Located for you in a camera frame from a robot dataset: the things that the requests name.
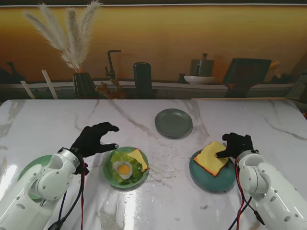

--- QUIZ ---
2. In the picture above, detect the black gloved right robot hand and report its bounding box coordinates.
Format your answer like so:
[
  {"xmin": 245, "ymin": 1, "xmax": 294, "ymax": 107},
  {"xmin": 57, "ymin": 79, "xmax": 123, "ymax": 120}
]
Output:
[{"xmin": 214, "ymin": 132, "xmax": 254, "ymax": 160}]

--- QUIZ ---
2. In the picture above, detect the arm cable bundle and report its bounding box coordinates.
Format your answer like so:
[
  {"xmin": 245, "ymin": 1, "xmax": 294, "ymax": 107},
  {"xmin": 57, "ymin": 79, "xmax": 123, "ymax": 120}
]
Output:
[
  {"xmin": 47, "ymin": 161, "xmax": 91, "ymax": 230},
  {"xmin": 227, "ymin": 157, "xmax": 266, "ymax": 230}
]

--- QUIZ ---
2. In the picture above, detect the light green egg plate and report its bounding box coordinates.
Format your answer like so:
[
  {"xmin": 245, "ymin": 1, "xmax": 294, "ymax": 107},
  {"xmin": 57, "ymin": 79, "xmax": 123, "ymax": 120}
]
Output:
[{"xmin": 18, "ymin": 154, "xmax": 72, "ymax": 201}]

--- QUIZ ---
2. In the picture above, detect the green lettuce leaf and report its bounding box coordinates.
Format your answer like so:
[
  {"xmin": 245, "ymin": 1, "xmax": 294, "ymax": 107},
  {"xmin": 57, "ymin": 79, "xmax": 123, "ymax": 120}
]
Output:
[{"xmin": 110, "ymin": 150, "xmax": 144, "ymax": 185}]

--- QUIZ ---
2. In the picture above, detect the dark leaning board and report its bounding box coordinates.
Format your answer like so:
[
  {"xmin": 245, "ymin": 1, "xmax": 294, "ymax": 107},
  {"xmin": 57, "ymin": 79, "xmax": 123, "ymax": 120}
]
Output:
[{"xmin": 223, "ymin": 58, "xmax": 272, "ymax": 98}]

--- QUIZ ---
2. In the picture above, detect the grey round plate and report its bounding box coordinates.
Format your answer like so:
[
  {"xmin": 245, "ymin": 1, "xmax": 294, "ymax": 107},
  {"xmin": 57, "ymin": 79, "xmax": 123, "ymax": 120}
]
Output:
[{"xmin": 154, "ymin": 108, "xmax": 193, "ymax": 139}]

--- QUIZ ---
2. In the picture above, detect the black kitchen faucet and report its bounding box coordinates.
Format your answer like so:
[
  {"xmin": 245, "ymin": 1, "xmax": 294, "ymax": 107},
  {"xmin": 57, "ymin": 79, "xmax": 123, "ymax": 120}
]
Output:
[{"xmin": 105, "ymin": 49, "xmax": 122, "ymax": 81}]

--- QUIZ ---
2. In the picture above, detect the yellow toast bread slice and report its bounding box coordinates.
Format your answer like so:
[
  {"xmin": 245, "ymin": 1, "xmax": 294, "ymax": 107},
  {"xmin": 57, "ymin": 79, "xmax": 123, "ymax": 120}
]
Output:
[
  {"xmin": 127, "ymin": 148, "xmax": 149, "ymax": 173},
  {"xmin": 193, "ymin": 141, "xmax": 229, "ymax": 178}
]

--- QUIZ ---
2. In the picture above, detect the grey lidded pot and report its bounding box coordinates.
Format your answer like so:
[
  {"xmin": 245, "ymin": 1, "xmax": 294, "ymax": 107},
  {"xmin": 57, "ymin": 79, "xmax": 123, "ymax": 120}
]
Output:
[{"xmin": 190, "ymin": 53, "xmax": 214, "ymax": 77}]

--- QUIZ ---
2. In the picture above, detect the white pampas grass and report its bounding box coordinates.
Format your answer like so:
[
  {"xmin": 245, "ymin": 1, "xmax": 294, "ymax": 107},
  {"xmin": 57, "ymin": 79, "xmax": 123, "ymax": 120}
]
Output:
[{"xmin": 23, "ymin": 1, "xmax": 101, "ymax": 72}]

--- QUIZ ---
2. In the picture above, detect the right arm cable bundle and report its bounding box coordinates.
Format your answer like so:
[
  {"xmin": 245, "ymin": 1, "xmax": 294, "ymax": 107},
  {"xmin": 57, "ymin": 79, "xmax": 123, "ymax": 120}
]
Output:
[{"xmin": 227, "ymin": 157, "xmax": 266, "ymax": 230}]

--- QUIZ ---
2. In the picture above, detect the dark green ribbed vase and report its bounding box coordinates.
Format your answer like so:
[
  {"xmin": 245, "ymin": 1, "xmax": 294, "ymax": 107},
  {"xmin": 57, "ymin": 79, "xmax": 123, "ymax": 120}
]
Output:
[{"xmin": 72, "ymin": 71, "xmax": 96, "ymax": 99}]

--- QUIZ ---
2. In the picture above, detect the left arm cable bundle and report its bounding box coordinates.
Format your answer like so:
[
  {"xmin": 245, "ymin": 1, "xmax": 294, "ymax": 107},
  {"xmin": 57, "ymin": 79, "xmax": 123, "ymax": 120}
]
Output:
[{"xmin": 47, "ymin": 161, "xmax": 91, "ymax": 230}]

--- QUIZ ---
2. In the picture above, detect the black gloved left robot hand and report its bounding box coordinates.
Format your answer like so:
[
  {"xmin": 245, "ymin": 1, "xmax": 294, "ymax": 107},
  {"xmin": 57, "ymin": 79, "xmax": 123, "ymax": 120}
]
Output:
[{"xmin": 70, "ymin": 122, "xmax": 120, "ymax": 159}]

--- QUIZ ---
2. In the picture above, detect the fried egg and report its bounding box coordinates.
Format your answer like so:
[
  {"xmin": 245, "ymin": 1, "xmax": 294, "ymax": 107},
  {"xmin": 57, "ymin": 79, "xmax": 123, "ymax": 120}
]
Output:
[{"xmin": 112, "ymin": 160, "xmax": 133, "ymax": 180}]

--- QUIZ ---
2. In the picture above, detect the yellow plush toy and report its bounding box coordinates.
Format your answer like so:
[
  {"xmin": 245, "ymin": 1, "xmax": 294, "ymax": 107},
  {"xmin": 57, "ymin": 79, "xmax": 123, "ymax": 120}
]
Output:
[{"xmin": 95, "ymin": 78, "xmax": 125, "ymax": 99}]

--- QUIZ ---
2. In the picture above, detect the long white stick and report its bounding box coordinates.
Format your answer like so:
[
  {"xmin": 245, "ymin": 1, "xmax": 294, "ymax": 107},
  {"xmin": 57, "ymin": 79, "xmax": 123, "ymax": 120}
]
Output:
[{"xmin": 41, "ymin": 70, "xmax": 59, "ymax": 99}]

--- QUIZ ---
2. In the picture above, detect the short white stick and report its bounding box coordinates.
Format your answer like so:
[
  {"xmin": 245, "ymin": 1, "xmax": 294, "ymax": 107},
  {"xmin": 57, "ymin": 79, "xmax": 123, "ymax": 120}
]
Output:
[{"xmin": 20, "ymin": 80, "xmax": 36, "ymax": 99}]

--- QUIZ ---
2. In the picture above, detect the white bowl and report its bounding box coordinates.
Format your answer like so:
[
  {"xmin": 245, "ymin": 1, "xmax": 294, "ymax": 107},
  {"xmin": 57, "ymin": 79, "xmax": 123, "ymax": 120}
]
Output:
[{"xmin": 184, "ymin": 76, "xmax": 216, "ymax": 84}]

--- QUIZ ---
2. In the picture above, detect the teal round plate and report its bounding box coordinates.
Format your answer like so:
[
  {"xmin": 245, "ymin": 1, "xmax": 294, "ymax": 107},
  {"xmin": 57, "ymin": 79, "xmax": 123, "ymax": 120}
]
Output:
[{"xmin": 189, "ymin": 148, "xmax": 236, "ymax": 192}]

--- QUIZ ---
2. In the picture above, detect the black cylindrical canister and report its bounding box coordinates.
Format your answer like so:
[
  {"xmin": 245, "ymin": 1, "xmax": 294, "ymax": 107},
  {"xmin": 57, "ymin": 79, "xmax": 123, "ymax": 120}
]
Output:
[{"xmin": 133, "ymin": 62, "xmax": 152, "ymax": 99}]

